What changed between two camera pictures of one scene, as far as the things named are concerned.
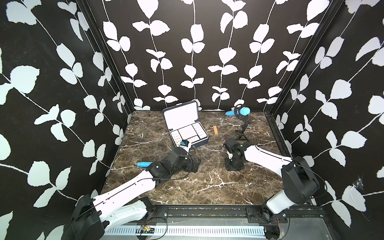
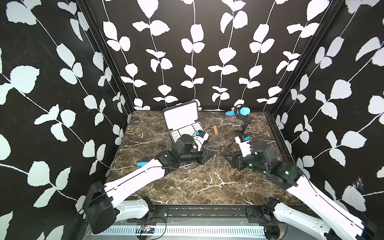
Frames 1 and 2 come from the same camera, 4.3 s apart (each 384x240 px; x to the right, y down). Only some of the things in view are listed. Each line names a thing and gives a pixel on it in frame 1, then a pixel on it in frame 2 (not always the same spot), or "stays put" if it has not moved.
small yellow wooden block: [215, 130] stays put
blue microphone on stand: [243, 111] stays put
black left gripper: [195, 164] → [202, 158]
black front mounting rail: [161, 213] stays put
